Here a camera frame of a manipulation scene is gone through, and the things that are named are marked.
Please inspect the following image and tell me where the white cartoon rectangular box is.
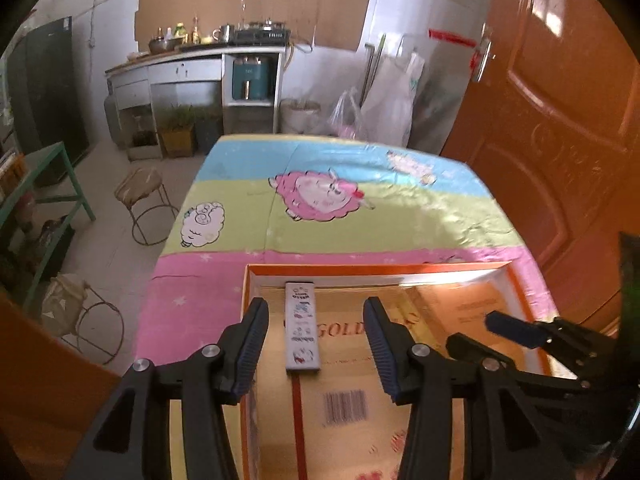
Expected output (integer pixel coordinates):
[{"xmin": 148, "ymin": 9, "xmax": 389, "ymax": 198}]
[{"xmin": 284, "ymin": 282, "xmax": 321, "ymax": 372}]

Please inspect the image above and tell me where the shallow orange-rimmed cardboard tray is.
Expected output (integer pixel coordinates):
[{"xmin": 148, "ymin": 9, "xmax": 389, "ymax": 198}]
[{"xmin": 240, "ymin": 260, "xmax": 576, "ymax": 480}]

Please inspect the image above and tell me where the colourful cartoon tablecloth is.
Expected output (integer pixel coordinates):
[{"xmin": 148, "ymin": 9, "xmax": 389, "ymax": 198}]
[{"xmin": 133, "ymin": 133, "xmax": 561, "ymax": 480}]

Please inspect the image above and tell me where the round metal stool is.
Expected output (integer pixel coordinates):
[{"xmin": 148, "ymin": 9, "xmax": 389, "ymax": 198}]
[{"xmin": 114, "ymin": 167, "xmax": 178, "ymax": 247}]

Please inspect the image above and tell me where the brown wooden door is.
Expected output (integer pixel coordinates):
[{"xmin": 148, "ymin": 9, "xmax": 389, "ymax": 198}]
[{"xmin": 444, "ymin": 0, "xmax": 639, "ymax": 333}]

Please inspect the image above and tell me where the white plastic sack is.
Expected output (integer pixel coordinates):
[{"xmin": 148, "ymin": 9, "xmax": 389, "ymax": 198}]
[{"xmin": 361, "ymin": 52, "xmax": 425, "ymax": 148}]

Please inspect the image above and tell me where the potted green plant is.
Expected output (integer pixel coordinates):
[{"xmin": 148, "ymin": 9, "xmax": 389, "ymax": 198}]
[{"xmin": 157, "ymin": 105, "xmax": 224, "ymax": 158}]

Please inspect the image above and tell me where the green metal shelf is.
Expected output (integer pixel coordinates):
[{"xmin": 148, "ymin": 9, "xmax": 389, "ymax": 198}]
[{"xmin": 1, "ymin": 142, "xmax": 96, "ymax": 318}]

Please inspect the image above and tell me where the teal air fryer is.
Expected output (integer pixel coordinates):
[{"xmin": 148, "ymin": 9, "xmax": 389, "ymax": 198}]
[{"xmin": 232, "ymin": 56, "xmax": 270, "ymax": 101}]

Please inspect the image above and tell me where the white kitchen counter cabinet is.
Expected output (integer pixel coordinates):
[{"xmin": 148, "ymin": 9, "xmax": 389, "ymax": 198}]
[{"xmin": 104, "ymin": 47, "xmax": 286, "ymax": 150}]

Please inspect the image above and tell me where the dark cabinet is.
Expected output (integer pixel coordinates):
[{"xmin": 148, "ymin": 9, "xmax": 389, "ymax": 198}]
[{"xmin": 6, "ymin": 18, "xmax": 89, "ymax": 165}]

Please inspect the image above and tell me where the black gas stove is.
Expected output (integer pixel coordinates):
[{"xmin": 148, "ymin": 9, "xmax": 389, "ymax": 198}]
[{"xmin": 231, "ymin": 20, "xmax": 291, "ymax": 47}]

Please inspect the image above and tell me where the cardboard wall panel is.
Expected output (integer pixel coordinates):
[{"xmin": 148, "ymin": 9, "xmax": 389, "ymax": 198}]
[{"xmin": 134, "ymin": 0, "xmax": 369, "ymax": 51}]

